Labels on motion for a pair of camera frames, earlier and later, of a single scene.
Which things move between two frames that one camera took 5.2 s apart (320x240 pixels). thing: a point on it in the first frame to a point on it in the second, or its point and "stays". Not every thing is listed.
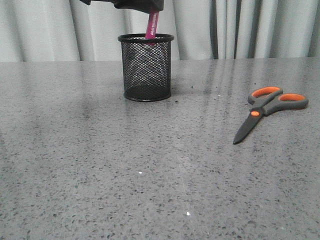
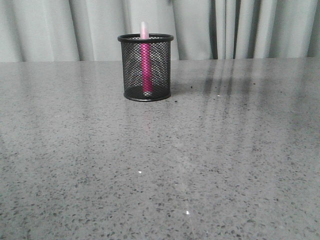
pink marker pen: [152, 23] to [146, 54]
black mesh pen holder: [146, 63] stays
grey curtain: [55, 30] stays
